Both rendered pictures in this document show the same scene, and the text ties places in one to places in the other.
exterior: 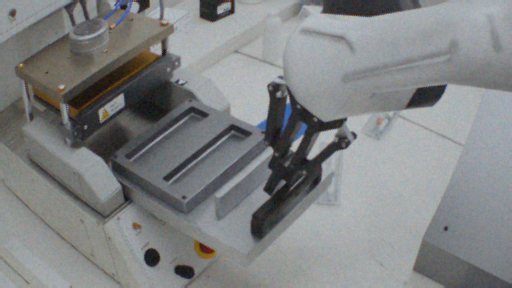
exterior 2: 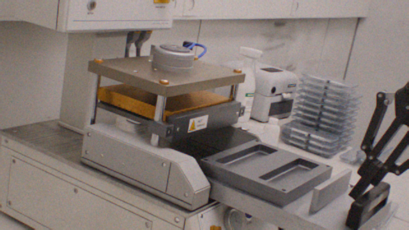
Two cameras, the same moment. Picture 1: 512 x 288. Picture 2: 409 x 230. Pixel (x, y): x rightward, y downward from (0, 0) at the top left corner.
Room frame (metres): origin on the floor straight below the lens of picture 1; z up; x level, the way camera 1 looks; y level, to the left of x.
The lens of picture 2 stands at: (-0.22, 0.33, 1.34)
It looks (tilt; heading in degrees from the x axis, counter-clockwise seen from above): 15 degrees down; 355
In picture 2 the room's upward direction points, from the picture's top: 10 degrees clockwise
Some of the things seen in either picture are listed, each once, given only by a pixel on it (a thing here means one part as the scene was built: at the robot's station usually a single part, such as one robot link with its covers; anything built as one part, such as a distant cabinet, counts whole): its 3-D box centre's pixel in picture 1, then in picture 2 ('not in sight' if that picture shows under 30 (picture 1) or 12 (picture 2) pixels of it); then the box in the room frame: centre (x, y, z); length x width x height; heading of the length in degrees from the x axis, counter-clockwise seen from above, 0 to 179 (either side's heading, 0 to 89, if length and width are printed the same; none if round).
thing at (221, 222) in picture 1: (211, 169); (290, 184); (0.74, 0.07, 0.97); 0.30 x 0.22 x 0.08; 54
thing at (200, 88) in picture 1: (172, 88); (228, 138); (0.98, 0.15, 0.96); 0.26 x 0.05 x 0.07; 54
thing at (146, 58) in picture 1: (94, 63); (171, 89); (0.92, 0.29, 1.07); 0.22 x 0.17 x 0.10; 144
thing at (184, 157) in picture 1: (187, 151); (267, 169); (0.77, 0.10, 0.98); 0.20 x 0.17 x 0.03; 144
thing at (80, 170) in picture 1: (67, 162); (144, 163); (0.76, 0.32, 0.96); 0.25 x 0.05 x 0.07; 54
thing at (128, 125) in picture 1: (89, 121); (144, 151); (0.93, 0.32, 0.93); 0.46 x 0.35 x 0.01; 54
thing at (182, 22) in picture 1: (151, 36); not in sight; (1.45, 0.28, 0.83); 0.23 x 0.12 x 0.07; 153
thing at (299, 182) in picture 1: (288, 196); (369, 203); (0.66, -0.04, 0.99); 0.15 x 0.02 x 0.04; 144
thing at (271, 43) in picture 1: (272, 34); (269, 142); (1.46, -0.04, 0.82); 0.05 x 0.05 x 0.14
